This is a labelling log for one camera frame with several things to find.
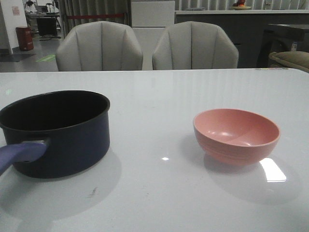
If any pink plastic bowl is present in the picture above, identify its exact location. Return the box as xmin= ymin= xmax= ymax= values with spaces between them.
xmin=193 ymin=108 xmax=281 ymax=166

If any right grey upholstered chair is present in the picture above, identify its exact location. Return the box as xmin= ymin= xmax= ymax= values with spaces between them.
xmin=152 ymin=21 xmax=239 ymax=70

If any grey upholstered chair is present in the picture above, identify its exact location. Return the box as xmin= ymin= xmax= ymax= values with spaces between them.
xmin=152 ymin=21 xmax=239 ymax=70
xmin=56 ymin=21 xmax=143 ymax=72

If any left grey upholstered chair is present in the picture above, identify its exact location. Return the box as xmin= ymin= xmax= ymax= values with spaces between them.
xmin=56 ymin=21 xmax=143 ymax=72

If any white cabinet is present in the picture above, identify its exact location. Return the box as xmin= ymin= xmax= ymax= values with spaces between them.
xmin=130 ymin=0 xmax=175 ymax=70

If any dark blue saucepan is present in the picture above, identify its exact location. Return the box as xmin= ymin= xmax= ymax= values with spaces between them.
xmin=0 ymin=90 xmax=110 ymax=178

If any dark grey counter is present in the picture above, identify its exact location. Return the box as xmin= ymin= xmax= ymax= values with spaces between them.
xmin=175 ymin=10 xmax=309 ymax=68

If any fruit plate on counter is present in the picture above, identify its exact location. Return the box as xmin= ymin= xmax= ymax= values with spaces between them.
xmin=231 ymin=0 xmax=252 ymax=10

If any black office desk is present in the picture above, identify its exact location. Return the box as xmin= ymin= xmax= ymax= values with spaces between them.
xmin=26 ymin=14 xmax=61 ymax=41

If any dark side table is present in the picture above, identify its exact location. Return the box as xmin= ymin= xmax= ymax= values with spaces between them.
xmin=256 ymin=24 xmax=309 ymax=68

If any red waste bin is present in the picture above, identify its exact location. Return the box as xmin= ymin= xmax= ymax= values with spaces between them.
xmin=15 ymin=26 xmax=34 ymax=51

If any brown cushion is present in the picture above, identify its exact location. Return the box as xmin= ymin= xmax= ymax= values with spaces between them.
xmin=268 ymin=51 xmax=309 ymax=73

